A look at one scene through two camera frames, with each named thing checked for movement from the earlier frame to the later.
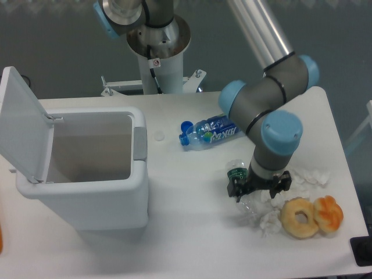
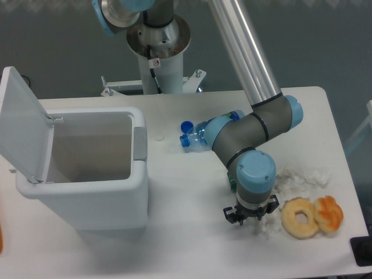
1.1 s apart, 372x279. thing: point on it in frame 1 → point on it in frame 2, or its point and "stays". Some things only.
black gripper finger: (280, 183) → (272, 204)
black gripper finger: (238, 187) → (231, 215)
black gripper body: (255, 182) → (243, 213)
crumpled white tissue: (302, 182) stays
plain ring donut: (290, 226) stays
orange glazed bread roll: (328, 214) stays
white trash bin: (97, 177) stays
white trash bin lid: (26, 131) stays
